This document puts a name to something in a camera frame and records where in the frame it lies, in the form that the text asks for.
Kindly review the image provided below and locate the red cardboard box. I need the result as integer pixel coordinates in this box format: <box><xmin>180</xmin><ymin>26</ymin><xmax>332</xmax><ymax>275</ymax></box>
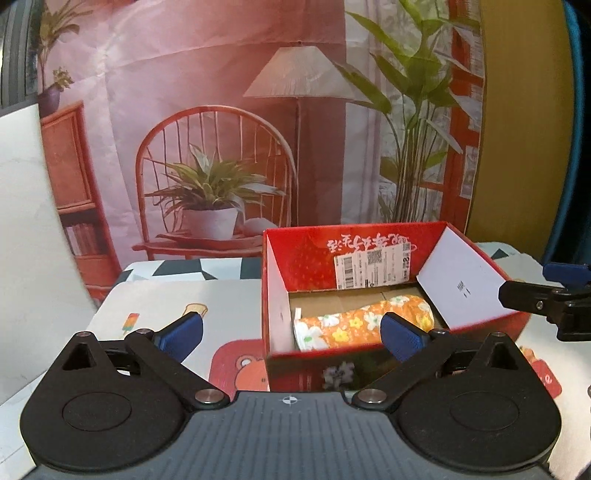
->
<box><xmin>261</xmin><ymin>220</ymin><xmax>528</xmax><ymax>394</ymax></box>

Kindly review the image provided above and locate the printed table mat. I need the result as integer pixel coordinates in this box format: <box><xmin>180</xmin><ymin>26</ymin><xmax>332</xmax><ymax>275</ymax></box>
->
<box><xmin>0</xmin><ymin>240</ymin><xmax>591</xmax><ymax>480</ymax></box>

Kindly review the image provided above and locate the white board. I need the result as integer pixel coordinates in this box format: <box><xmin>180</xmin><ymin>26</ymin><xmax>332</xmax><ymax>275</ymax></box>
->
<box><xmin>0</xmin><ymin>104</ymin><xmax>101</xmax><ymax>408</ymax></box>

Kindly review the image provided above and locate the orange floral cloth roll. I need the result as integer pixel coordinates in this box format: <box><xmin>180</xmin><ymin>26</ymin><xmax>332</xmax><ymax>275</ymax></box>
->
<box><xmin>292</xmin><ymin>295</ymin><xmax>435</xmax><ymax>352</ymax></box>

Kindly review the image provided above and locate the blue panel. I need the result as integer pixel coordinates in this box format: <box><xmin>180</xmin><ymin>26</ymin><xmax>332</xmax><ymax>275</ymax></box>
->
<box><xmin>542</xmin><ymin>0</ymin><xmax>591</xmax><ymax>267</ymax></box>

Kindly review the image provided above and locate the yellow wooden board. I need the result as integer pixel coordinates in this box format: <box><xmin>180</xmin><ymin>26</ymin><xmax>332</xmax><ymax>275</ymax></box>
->
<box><xmin>464</xmin><ymin>0</ymin><xmax>581</xmax><ymax>256</ymax></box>

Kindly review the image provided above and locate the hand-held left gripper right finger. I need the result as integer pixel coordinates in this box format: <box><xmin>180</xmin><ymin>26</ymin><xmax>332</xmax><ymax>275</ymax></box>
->
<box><xmin>351</xmin><ymin>312</ymin><xmax>527</xmax><ymax>411</ymax></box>

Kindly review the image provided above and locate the wall poster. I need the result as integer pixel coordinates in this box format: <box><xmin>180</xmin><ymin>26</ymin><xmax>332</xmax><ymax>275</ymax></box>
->
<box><xmin>34</xmin><ymin>0</ymin><xmax>486</xmax><ymax>302</ymax></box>

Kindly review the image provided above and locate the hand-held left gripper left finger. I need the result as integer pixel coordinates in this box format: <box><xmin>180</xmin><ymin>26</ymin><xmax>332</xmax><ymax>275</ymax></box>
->
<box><xmin>60</xmin><ymin>311</ymin><xmax>232</xmax><ymax>411</ymax></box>

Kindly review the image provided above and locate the white card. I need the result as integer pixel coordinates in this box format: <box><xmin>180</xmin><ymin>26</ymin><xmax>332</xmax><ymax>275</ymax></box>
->
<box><xmin>417</xmin><ymin>228</ymin><xmax>509</xmax><ymax>329</ymax></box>

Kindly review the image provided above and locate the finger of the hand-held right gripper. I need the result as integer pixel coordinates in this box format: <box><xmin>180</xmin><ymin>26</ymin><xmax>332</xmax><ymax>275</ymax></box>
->
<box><xmin>543</xmin><ymin>262</ymin><xmax>591</xmax><ymax>289</ymax></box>
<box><xmin>498</xmin><ymin>279</ymin><xmax>591</xmax><ymax>343</ymax></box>

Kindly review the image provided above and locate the dark ribbed panel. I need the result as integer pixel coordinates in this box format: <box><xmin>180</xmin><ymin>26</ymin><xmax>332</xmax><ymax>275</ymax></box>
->
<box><xmin>0</xmin><ymin>0</ymin><xmax>45</xmax><ymax>110</ymax></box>

